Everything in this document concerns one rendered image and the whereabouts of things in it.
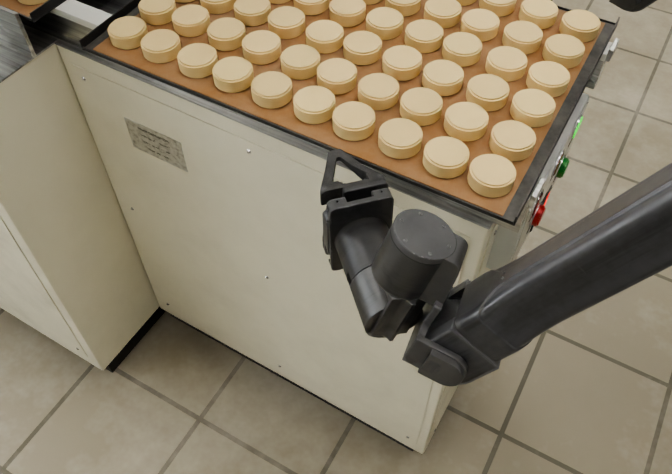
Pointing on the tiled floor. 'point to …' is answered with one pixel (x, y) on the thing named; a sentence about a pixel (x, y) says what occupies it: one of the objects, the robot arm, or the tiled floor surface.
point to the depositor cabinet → (65, 212)
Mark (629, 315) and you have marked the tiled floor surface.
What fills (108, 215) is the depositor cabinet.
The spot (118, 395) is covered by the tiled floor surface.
